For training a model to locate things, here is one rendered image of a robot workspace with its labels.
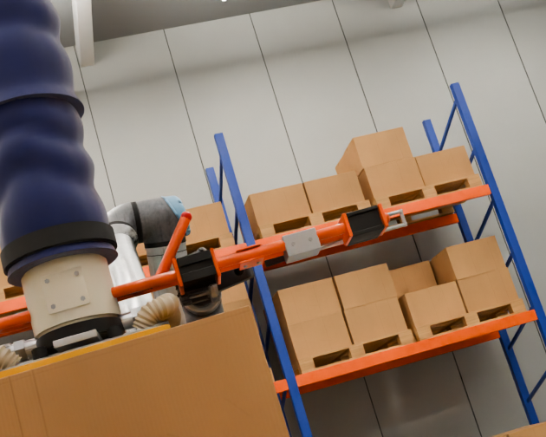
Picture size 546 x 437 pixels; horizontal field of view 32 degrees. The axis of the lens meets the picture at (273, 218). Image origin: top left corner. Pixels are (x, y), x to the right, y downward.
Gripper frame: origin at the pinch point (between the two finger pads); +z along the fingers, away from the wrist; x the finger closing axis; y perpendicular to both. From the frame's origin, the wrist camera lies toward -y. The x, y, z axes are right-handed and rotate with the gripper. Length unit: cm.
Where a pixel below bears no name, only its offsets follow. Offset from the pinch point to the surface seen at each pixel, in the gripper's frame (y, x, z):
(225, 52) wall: -139, 452, -869
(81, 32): 22, 468, -768
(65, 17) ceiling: 36, 498, -782
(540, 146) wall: -491, 243, -904
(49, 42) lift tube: 19, 52, 7
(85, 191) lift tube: 19.8, 20.1, 5.8
